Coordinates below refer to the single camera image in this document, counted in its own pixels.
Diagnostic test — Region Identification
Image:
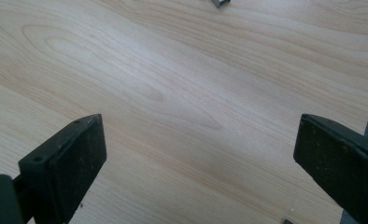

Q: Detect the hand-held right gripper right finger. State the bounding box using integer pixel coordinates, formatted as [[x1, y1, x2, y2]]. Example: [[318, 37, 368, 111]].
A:
[[292, 113, 368, 224]]

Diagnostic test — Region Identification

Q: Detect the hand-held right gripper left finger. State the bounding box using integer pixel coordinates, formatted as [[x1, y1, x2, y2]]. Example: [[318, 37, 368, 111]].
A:
[[18, 113, 107, 224]]

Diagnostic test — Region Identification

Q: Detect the small grey metal object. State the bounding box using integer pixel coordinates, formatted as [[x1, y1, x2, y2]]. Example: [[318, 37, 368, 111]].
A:
[[211, 0, 232, 9]]

